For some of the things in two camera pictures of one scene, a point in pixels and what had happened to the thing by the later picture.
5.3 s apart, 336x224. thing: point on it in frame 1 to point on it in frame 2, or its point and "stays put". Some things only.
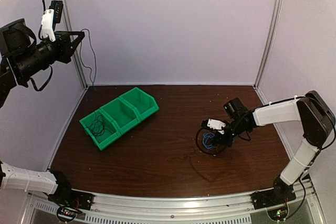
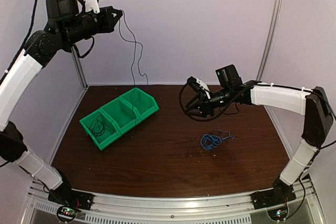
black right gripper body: [228, 141] to [209, 108]
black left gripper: [66, 49] to [108, 23]
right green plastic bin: [145, 104] stays put
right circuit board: [278, 214] stays put
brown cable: [95, 80] to [133, 61]
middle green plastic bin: [124, 115] stays put
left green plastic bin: [102, 127] stays put
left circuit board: [65, 214] stays put
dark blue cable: [97, 126] stays put
